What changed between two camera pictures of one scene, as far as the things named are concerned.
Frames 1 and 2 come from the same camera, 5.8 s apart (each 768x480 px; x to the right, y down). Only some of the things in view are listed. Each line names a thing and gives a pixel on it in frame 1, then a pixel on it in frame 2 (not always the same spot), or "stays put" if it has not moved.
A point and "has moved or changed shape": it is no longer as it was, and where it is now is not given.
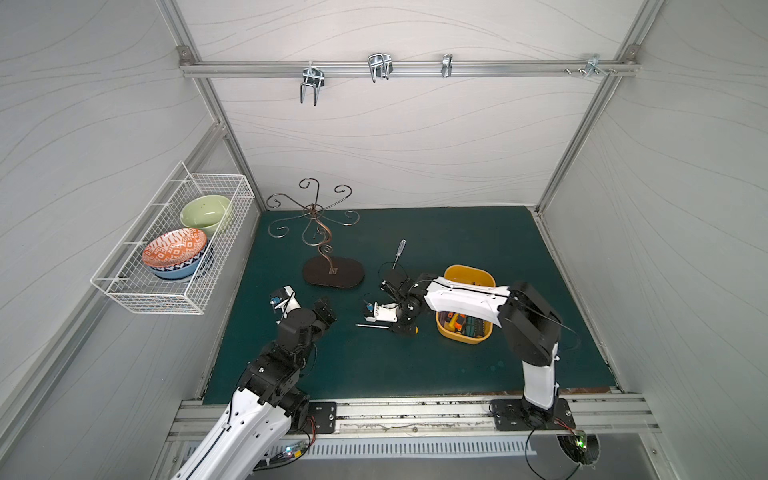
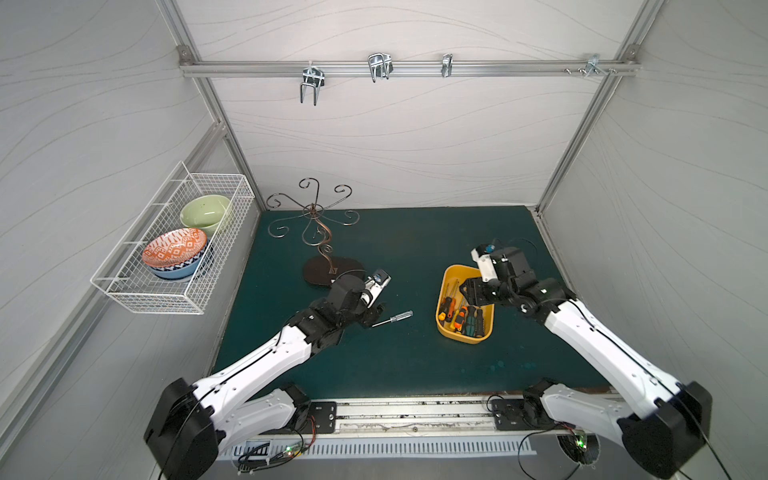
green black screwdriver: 471,326 stays put
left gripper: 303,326 to 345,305
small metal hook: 447,65 stays put
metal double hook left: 314,77 stays put
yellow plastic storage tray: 474,274 stays put
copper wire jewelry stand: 326,271 stays put
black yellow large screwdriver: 402,328 to 443,317
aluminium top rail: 239,68 stays put
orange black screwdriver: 460,320 stays put
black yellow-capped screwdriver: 479,327 stays put
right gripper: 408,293 to 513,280
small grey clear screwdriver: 400,250 has moved or changed shape
